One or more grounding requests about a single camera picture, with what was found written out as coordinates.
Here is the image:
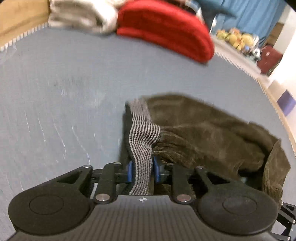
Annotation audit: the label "purple yoga mat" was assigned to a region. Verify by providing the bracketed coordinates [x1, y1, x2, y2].
[277, 90, 295, 116]

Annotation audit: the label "red folded blanket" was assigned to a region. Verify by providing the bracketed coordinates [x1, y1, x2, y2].
[116, 1, 215, 63]

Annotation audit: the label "blue curtain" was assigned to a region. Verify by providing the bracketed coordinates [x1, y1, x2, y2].
[201, 1, 287, 39]

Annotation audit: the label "yellow bear plush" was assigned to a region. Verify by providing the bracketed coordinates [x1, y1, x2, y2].
[216, 28, 254, 51]

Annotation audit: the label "grey bed sheet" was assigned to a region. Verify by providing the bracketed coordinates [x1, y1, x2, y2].
[1, 28, 295, 240]

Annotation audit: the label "white beige folded blanket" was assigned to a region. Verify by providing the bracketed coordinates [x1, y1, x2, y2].
[48, 0, 127, 35]

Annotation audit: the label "dark red cushion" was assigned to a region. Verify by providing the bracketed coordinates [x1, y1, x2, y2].
[257, 45, 283, 76]

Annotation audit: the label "brown corduroy pants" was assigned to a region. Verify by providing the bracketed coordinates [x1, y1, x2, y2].
[123, 94, 290, 202]

